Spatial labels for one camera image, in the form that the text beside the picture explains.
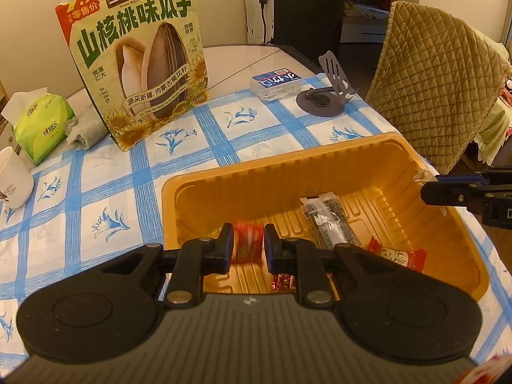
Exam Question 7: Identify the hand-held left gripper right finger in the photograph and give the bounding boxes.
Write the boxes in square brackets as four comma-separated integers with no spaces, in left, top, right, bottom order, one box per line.
[264,223,405,309]

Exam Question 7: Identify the pale yellow cloth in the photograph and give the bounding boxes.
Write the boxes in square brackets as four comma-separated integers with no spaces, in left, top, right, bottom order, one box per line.
[476,100,512,165]

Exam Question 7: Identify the grey phone stand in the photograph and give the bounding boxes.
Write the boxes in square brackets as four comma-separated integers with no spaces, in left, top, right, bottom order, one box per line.
[296,51,359,119]

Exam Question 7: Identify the red foil snack packet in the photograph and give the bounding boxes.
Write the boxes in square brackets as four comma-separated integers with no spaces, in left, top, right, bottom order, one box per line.
[270,272,299,292]

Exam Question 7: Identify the grey cloth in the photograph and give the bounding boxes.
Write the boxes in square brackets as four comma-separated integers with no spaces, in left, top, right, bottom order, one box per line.
[66,106,109,151]

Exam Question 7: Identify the green tissue pack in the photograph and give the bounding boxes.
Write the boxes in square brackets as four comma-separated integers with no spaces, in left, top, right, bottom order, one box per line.
[2,88,76,167]

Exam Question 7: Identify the clear dark snack packet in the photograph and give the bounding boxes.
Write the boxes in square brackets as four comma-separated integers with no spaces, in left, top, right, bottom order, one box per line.
[300,193,363,251]

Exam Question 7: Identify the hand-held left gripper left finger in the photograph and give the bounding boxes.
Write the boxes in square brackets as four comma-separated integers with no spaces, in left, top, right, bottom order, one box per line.
[92,223,235,309]

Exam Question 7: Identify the red labelled snack packet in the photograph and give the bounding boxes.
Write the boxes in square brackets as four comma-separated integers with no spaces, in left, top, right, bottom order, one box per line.
[456,354,512,384]

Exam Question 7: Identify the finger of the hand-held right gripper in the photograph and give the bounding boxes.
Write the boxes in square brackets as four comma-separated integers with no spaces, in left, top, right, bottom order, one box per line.
[435,170,512,187]
[421,182,487,209]

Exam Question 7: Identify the large sunflower seed bag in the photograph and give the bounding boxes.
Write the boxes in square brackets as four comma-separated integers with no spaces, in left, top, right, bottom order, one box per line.
[55,0,209,152]

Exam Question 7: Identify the red square snack packet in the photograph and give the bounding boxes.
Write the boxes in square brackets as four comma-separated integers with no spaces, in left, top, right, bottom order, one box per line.
[233,220,265,263]

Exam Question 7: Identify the clear plastic box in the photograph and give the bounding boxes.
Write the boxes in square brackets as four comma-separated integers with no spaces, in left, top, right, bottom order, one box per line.
[250,68,303,101]

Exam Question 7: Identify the black power plug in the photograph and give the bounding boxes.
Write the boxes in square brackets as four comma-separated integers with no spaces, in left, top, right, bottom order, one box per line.
[258,0,269,43]

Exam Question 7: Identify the white mug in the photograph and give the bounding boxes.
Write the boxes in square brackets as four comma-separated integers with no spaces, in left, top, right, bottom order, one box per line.
[0,146,35,209]

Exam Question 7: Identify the chair with quilted cover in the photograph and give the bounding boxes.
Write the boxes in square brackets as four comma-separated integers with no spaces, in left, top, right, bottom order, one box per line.
[365,1,512,175]

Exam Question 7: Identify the long red snack packet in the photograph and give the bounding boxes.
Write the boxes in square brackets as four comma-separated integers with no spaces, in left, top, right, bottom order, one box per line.
[367,236,428,275]

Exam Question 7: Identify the blue checked tablecloth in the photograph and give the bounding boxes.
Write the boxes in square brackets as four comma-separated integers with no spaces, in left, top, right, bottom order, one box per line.
[0,70,512,369]

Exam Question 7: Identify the orange plastic tray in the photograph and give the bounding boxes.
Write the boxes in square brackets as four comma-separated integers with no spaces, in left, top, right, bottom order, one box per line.
[161,132,491,301]

